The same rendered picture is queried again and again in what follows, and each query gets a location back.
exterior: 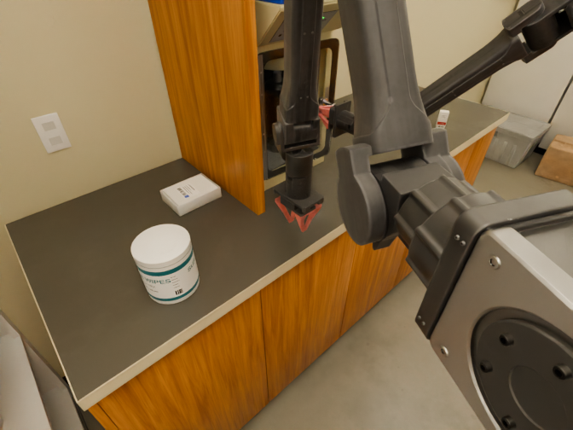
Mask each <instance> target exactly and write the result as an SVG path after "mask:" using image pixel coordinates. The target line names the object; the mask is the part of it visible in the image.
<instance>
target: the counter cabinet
mask: <svg viewBox="0 0 573 430"><path fill-rule="evenodd" d="M496 128H497V127H495V128H494V129H493V130H492V131H490V132H489V133H487V134H486V135H484V136H483V137H481V138H480V139H478V140H477V141H475V142H474V143H473V144H471V145H470V146H469V147H467V148H465V149H464V150H462V151H461V152H459V153H458V154H457V155H456V156H454V157H453V158H454V159H455V160H456V161H457V163H458V164H459V166H460V168H461V170H462V171H463V173H464V177H465V180H466V181H467V182H468V183H469V184H470V185H471V186H472V185H473V184H474V181H475V179H476V177H477V174H478V171H479V169H480V167H481V165H482V163H483V159H484V157H485V155H486V153H487V151H488V148H489V145H490V143H491V141H492V138H493V136H494V134H495V131H496ZM407 256H408V249H407V248H406V247H405V245H404V244H403V243H402V241H401V240H400V239H399V237H397V238H396V239H395V240H394V241H393V242H392V243H391V245H390V246H389V247H384V248H381V249H378V250H373V243H369V244H367V245H363V246H360V245H357V244H356V243H355V242H354V241H353V240H352V239H351V237H350V235H349V234H348V232H347V230H346V231H345V232H344V233H343V234H341V235H339V236H338V237H336V238H335V239H334V240H332V241H330V242H329V243H328V244H326V245H325V246H324V247H322V248H321V249H319V250H318V251H316V252H315V253H313V254H311V255H310V256H309V257H308V258H306V259H305V260H303V261H302V262H300V263H299V264H297V265H296V266H294V267H293V268H291V269H290V270H289V271H287V272H286V273H285V274H283V275H282V276H280V277H278V278H277V279H275V280H274V281H272V282H271V283H270V284H269V285H267V286H266V287H264V288H262V289H261V290H260V291H258V292H257V293H255V294H254V295H253V296H251V297H250V298H248V299H247V300H245V301H244V302H242V303H241V304H239V305H237V306H236V307H235V308H234V309H233V310H231V311H229V312H228V313H226V314H225V315H223V316H222V317H220V318H219V319H217V320H216V321H215V322H213V323H212V324H210V325H209V326H208V327H206V328H204V329H203V330H201V331H200V332H198V333H197V334H196V335H195V336H193V337H192V338H190V339H189V340H187V341H185V342H184V343H183V344H181V345H180V346H179V347H177V348H176V349H174V350H173V351H171V352H170V353H168V354H167V355H165V356H164V357H162V358H161V359H160V360H159V361H157V362H156V363H154V364H152V365H151V366H149V367H148V368H146V369H145V370H143V371H142V372H141V373H140V374H138V375H136V376H135V377H134V378H132V379H131V380H129V381H127V382H126V383H124V384H123V385H122V386H121V387H119V388H118V389H116V390H115V391H113V392H111V393H110V394H109V395H107V396H106V397H105V398H103V399H102V400H100V401H99V402H97V403H96V404H94V405H93V406H91V407H90V408H88V411H89V412H90V413H91V414H92V415H93V416H94V417H95V418H96V419H97V420H98V421H99V422H100V423H101V425H102V426H103V427H104V428H105V429H106V430H240V429H241V428H242V427H244V426H245V425H246V424H247V423H248V422H249V421H250V420H251V419H252V418H253V417H254V416H255V415H256V414H257V413H258V412H259V411H260V410H261V409H262V408H263V407H264V406H266V405H267V404H268V403H269V402H270V401H271V400H272V399H273V398H274V397H275V396H277V395H278V394H279V393H280V392H281V391H282V390H283V389H284V388H285V387H286V386H288V385H289V384H290V383H291V382H292V381H293V380H294V379H295V378H296V377H297V376H299V375H300V374H301V373H302V372H303V371H304V370H305V369H306V368H307V367H308V366H310V365H311V364H312V363H313V362H314V361H315V360H316V359H317V358H318V357H319V356H320V355H321V354H322V353H323V352H324V351H325V350H326V349H327V348H328V347H329V346H331V345H332V344H333V343H334V342H335V341H336V340H337V339H338V338H339V337H340V336H342V335H343V334H344V333H345V332H346V331H347V330H348V329H349V328H350V327H351V326H353V325H354V324H355V323H356V322H357V321H358V320H359V319H360V318H361V317H362V316H364V315H365V314H366V313H367V312H368V311H369V310H370V309H371V308H372V307H373V306H375V305H376V304H377V303H378V302H379V301H380V300H381V299H382V298H383V297H384V296H386V295H387V294H388V293H389V292H390V291H391V290H392V289H393V288H394V287H395V286H396V285H397V284H398V283H399V282H400V281H401V280H402V279H403V278H404V277H405V276H407V275H408V274H409V273H410V272H411V271H412V268H411V267H410V266H409V264H408V263H407V261H406V260H405V258H406V257H407Z"/></svg>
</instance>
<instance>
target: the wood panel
mask: <svg viewBox="0 0 573 430"><path fill-rule="evenodd" d="M148 6H149V10H150V14H151V18H152V22H153V29H154V33H155V37H156V41H157V45H158V49H159V56H160V60H161V64H162V68H163V72H164V76H165V83H166V87H167V91H168V95H169V99H170V103H171V110H172V114H173V119H174V122H175V127H176V130H177V137H178V141H179V145H180V149H181V153H182V157H183V158H184V159H185V160H186V161H187V162H188V163H190V164H191V165H192V166H194V167H195V168H196V169H198V170H199V171H201V172H202V173H203V174H205V175H206V176H207V177H209V178H210V179H211V180H212V181H213V182H214V183H216V184H217V185H219V186H220V187H221V188H223V189H224V190H226V191H227V192H228V193H230V194H231V195H232V196H233V197H234V198H235V199H237V200H238V201H240V202H241V203H242V204H244V205H245V206H247V207H248V208H249V209H251V210H252V211H253V212H255V213H256V214H257V215H260V214H262V213H263V212H265V199H264V182H263V149H262V132H261V115H260V98H259V81H258V48H257V31H256V14H255V0H148Z"/></svg>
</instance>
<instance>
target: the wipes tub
mask: <svg viewBox="0 0 573 430"><path fill-rule="evenodd" d="M131 253H132V256H133V259H134V260H135V263H136V266H137V269H138V270H139V272H140V275H141V277H142V280H143V282H144V285H145V287H146V289H147V291H148V294H149V296H150V297H151V298H152V299H153V300H154V301H156V302H158V303H160V304H175V303H178V302H181V301H183V300H185V299H186V298H188V297H189V296H191V295H192V294H193V293H194V291H195V290H196V289H197V287H198V286H199V283H200V277H199V272H198V268H197V264H196V260H195V256H194V250H193V247H192V243H191V240H190V236H189V233H188V232H187V231H186V230H185V229H184V228H183V227H181V226H179V225H175V224H161V225H157V226H154V227H152V228H149V229H147V230H144V231H143V232H142V233H141V234H140V235H138V236H137V237H136V239H135V240H134V241H133V242H132V245H131Z"/></svg>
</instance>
